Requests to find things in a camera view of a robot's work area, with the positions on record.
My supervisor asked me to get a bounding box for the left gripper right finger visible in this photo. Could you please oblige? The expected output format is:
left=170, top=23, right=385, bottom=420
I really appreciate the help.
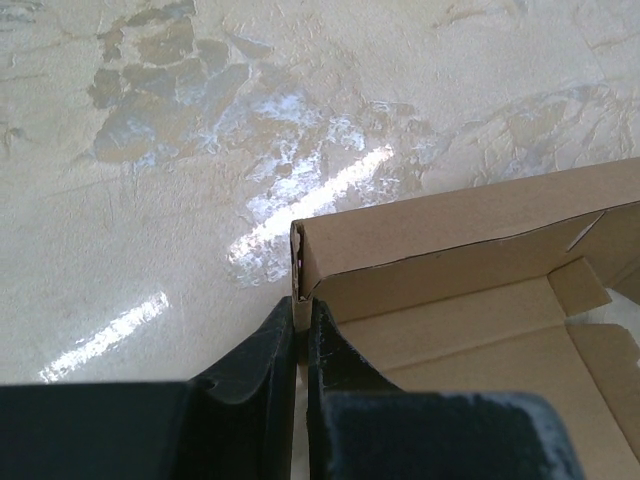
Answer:
left=306, top=300, right=583, bottom=479

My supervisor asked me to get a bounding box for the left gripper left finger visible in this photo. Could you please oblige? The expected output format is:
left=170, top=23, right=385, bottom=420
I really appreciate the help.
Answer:
left=1, top=298, right=293, bottom=479

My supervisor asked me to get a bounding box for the brown paper box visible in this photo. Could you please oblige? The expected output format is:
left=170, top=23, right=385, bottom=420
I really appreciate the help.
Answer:
left=290, top=159, right=639, bottom=479

